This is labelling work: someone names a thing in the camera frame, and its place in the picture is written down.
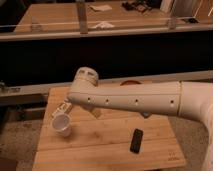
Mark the white tube package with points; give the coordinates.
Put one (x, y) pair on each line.
(63, 108)

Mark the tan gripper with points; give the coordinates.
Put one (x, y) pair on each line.
(96, 112)

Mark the blue sponge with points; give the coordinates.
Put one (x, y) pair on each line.
(145, 115)

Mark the metal table rail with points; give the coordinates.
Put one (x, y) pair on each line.
(18, 95)

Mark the black cable clutter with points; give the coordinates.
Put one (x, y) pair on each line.
(141, 5)

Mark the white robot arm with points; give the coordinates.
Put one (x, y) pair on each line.
(189, 100)

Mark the crumpled white paper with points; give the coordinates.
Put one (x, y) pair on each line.
(103, 25)

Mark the black remote control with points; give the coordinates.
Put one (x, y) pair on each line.
(136, 141)

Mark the white paper sheet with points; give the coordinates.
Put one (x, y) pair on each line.
(101, 8)

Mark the wooden cutting board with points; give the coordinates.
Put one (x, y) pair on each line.
(103, 144)

